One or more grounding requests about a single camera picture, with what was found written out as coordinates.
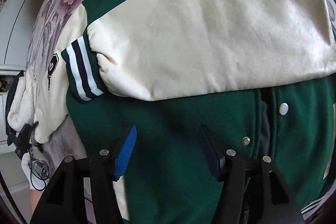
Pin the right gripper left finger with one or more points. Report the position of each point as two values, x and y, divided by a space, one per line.
63 199

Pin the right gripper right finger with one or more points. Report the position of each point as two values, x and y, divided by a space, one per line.
253 191

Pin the green varsity jacket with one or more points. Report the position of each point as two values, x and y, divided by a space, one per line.
260 74

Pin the white gloved left hand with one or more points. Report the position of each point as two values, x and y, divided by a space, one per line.
37 171

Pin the black and white garment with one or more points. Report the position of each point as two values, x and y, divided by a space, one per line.
19 108

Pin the white sliding wardrobe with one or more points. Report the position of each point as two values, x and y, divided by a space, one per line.
17 22

